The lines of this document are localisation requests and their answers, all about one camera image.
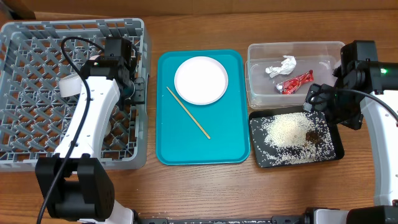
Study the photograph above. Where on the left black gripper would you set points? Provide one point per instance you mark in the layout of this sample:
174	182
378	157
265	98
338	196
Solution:
138	91

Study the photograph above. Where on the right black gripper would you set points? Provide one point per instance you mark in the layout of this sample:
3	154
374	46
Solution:
354	120

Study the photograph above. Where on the brown food scrap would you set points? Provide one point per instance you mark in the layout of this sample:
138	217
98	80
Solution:
314	138

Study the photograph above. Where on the white rice pile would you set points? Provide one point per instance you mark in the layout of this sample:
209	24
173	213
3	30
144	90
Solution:
289	133

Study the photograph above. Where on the large white plate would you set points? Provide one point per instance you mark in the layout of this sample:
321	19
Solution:
201	80

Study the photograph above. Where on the grey bowl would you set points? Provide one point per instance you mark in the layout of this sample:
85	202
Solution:
70	85

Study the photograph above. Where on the white tissue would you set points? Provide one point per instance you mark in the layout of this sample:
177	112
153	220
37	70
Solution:
286	67

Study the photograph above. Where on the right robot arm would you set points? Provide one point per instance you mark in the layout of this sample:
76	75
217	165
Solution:
380	113

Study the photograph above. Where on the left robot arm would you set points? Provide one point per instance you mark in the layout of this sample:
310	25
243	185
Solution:
73	182

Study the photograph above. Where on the black waste tray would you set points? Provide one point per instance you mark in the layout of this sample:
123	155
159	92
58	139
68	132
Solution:
339	149

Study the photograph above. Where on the teal plastic tray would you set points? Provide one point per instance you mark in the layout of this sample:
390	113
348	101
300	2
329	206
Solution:
179	141

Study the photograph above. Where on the red snack wrapper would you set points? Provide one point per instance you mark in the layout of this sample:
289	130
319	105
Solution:
290	86

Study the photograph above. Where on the clear plastic bin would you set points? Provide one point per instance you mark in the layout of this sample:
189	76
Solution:
320	57

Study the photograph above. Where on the grey plastic dish rack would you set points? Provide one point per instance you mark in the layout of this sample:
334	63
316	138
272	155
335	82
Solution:
35	55

